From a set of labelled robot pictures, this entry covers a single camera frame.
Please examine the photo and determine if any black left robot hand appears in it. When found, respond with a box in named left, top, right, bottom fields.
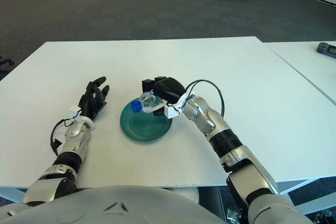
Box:
left=68, top=76, right=110, bottom=125

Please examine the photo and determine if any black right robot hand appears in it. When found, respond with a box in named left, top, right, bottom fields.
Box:
left=141, top=76, right=186, bottom=119

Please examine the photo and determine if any clear plastic water bottle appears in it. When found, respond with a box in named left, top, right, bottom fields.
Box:
left=131, top=91, right=165, bottom=114

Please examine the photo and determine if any round green plate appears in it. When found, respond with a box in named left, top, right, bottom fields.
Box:
left=119, top=98, right=173, bottom=145

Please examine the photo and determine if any grey robot torso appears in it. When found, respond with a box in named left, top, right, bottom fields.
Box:
left=0, top=185, right=250, bottom=224

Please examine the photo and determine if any black handheld device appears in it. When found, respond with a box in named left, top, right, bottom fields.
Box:
left=316, top=42, right=336, bottom=58

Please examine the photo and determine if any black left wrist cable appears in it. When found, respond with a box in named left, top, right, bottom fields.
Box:
left=49, top=118, right=79, bottom=156

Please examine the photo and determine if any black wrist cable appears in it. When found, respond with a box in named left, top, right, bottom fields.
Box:
left=185, top=78, right=226, bottom=118
left=49, top=118, right=79, bottom=156

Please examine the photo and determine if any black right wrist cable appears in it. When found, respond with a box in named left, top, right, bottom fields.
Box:
left=185, top=78, right=226, bottom=118

